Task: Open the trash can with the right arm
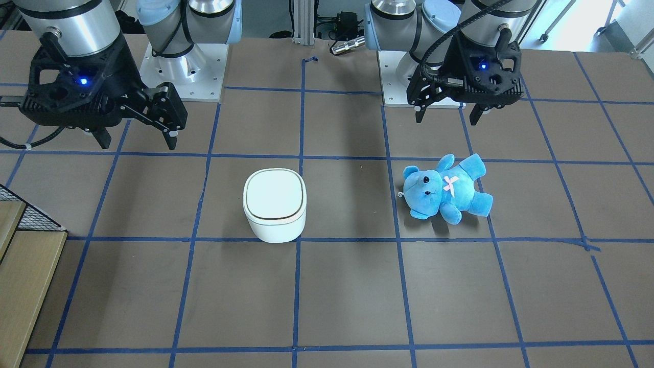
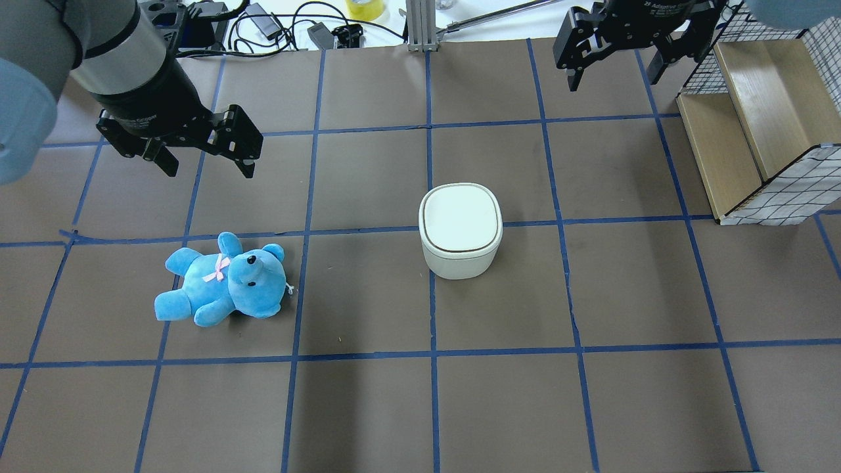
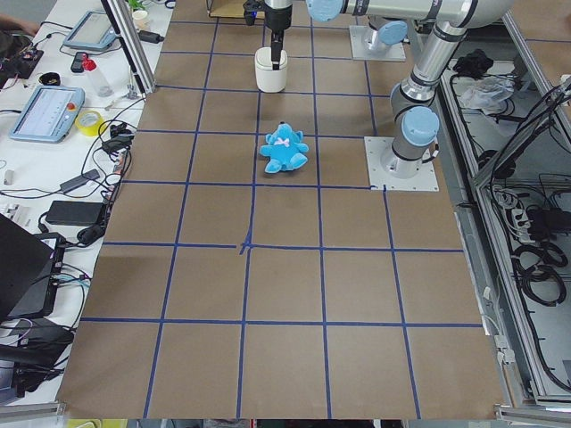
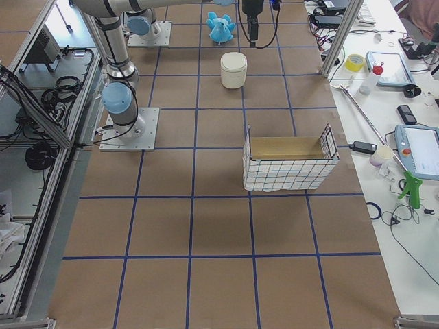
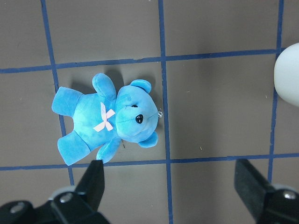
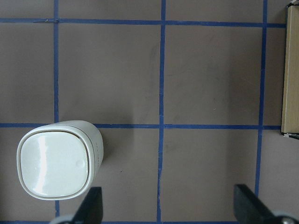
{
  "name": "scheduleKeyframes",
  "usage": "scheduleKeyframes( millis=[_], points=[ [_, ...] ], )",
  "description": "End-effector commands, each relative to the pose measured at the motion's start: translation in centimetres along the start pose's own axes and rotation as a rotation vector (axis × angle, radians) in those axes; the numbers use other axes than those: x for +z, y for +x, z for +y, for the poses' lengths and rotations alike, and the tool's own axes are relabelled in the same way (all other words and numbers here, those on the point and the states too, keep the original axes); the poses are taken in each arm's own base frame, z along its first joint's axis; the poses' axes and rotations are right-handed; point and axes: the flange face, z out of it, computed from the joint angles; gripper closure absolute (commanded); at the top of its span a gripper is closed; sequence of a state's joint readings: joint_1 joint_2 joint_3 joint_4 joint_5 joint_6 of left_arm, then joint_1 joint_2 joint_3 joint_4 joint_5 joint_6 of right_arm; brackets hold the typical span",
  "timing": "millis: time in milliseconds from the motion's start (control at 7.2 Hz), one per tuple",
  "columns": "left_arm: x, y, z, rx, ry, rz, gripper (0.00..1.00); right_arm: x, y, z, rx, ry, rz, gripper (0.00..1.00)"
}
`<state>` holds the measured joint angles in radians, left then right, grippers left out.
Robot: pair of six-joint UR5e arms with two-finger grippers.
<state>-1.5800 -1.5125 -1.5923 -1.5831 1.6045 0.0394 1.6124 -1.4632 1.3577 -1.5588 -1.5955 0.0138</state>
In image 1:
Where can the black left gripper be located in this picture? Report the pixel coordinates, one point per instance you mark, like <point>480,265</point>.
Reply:
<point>441,65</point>

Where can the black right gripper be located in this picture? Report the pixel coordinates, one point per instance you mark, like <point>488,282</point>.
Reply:
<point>124,70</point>

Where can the white trash can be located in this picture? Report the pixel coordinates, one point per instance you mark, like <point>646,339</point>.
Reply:
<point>275,202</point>

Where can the blue teddy bear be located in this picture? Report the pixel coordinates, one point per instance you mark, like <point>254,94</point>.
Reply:
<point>448,189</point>

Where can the silver metal cylinder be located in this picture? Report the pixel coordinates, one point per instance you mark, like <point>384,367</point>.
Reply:
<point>339,48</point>

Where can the black power adapter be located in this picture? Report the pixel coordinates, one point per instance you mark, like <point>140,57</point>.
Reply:
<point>346,21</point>

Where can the wooden shelf with mesh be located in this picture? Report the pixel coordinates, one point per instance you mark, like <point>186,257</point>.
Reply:
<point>32,243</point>

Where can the aluminium frame post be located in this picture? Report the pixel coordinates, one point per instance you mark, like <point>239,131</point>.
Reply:
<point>304,20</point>

